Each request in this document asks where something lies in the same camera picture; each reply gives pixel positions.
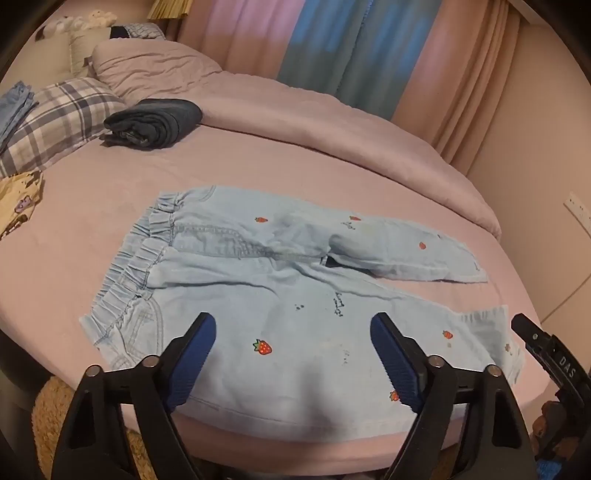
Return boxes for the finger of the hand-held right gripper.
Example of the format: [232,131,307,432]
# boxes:
[511,314,591,409]

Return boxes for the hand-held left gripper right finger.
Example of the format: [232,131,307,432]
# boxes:
[370,312,539,480]

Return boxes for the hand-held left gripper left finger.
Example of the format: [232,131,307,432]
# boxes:
[51,312,218,480]

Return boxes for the light blue strawberry print pants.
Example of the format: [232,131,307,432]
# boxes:
[79,185,527,438]

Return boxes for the brown plush toy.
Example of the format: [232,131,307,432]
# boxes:
[531,401,571,462]

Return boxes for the white power strip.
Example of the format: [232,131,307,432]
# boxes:
[564,191,591,228]

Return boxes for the brown fuzzy rug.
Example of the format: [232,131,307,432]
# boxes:
[31,376,155,480]

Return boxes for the bed with pink sheet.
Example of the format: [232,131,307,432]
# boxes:
[0,28,555,462]

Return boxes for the dark folded garment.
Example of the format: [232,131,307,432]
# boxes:
[104,98,204,150]

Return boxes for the pink duvet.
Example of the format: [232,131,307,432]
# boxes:
[92,39,502,241]

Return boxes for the yellow printed cloth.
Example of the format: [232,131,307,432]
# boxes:
[0,170,46,241]

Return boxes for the plaid pillow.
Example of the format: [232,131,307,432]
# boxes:
[0,78,128,179]

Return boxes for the pink curtain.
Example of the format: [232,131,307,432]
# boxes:
[392,0,523,177]
[178,0,306,80]

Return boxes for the folded blue jeans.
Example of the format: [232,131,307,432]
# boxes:
[0,82,40,149]

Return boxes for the blue curtain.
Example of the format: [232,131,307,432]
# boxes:
[277,0,445,123]

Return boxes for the blue patterned pillow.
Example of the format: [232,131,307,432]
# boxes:
[110,23,166,43]

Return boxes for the cream cushion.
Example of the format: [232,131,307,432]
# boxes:
[25,25,112,78]

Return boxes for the yellow fringed fabric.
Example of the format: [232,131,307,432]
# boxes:
[147,0,191,22]

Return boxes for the white plush toy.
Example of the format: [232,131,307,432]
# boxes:
[60,8,119,31]

